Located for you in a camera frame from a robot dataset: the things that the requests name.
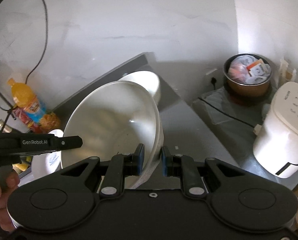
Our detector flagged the wide white shallow bowl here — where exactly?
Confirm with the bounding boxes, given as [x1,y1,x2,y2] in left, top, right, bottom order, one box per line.
[61,81,164,189]

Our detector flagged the white textured deep bowl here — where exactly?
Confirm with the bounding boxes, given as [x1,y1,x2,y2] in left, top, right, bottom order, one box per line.
[120,70,161,105]

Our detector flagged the person's left hand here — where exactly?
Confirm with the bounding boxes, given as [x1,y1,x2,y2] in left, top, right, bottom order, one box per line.
[0,170,20,232]

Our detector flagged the red cola can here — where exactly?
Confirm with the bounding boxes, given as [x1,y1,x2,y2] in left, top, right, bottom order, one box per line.
[12,106,43,134]

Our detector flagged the orange juice bottle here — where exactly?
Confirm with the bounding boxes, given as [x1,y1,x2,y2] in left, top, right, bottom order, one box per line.
[7,78,46,124]

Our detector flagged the white rice cooker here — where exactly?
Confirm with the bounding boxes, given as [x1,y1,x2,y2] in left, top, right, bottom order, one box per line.
[253,82,298,178]

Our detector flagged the brown pot with packets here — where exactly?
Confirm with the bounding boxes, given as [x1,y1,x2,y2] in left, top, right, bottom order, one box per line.
[223,54,273,99]

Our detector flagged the black power cable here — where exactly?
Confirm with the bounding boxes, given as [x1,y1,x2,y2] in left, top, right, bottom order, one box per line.
[24,0,50,84]

